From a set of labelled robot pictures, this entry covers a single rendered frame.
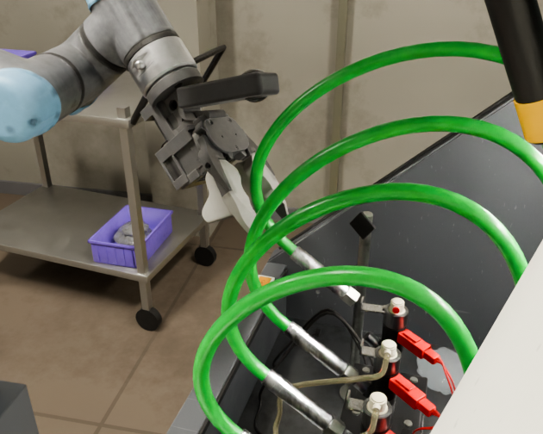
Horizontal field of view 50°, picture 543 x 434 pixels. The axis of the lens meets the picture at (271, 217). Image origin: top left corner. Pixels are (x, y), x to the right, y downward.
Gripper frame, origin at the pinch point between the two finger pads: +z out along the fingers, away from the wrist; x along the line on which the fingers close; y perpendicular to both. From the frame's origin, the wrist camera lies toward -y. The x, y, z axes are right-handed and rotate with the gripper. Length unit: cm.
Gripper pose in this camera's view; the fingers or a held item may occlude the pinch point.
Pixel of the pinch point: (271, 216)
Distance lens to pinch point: 68.0
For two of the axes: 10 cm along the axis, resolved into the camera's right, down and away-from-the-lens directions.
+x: -4.8, 2.0, -8.5
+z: 5.2, 8.5, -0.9
